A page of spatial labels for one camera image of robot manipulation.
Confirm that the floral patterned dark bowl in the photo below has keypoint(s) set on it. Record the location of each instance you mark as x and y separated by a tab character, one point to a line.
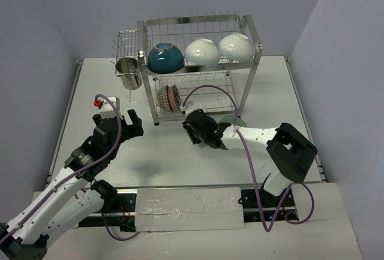
173	98

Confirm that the black mounting rail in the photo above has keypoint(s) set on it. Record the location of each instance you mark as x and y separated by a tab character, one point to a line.
122	216

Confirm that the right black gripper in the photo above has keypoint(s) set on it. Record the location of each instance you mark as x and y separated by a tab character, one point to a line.
189	130

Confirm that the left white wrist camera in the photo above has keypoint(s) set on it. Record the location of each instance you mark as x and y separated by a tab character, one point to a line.
105	109

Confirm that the blue patterned bowl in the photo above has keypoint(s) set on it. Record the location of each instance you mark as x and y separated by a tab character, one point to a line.
212	120

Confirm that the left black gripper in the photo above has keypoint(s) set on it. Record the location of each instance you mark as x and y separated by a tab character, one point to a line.
120	126

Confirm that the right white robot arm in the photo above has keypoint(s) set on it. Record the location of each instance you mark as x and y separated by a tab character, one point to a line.
291	152

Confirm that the pale green bowl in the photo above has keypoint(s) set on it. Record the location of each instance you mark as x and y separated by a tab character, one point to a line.
231	119

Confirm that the white bowl top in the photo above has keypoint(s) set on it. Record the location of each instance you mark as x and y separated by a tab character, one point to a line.
202	51

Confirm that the steel two-tier dish rack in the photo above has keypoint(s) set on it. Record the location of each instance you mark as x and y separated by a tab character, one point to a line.
222	89

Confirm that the steel utensil cup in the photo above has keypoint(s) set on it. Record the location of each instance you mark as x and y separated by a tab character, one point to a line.
127	69

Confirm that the white taped board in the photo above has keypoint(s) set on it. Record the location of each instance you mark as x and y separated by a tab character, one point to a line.
172	210

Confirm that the teal bowl tan interior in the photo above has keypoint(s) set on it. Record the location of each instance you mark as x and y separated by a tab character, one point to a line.
165	58

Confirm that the wire side basket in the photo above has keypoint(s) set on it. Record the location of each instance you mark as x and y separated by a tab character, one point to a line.
125	44

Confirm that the white bowl dark rim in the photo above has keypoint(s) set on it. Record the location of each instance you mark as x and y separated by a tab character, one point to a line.
237	47

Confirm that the geometric patterned bowl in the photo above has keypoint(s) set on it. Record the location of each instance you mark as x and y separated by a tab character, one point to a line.
162	98

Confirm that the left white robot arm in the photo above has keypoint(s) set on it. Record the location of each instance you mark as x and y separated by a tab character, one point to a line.
74	194

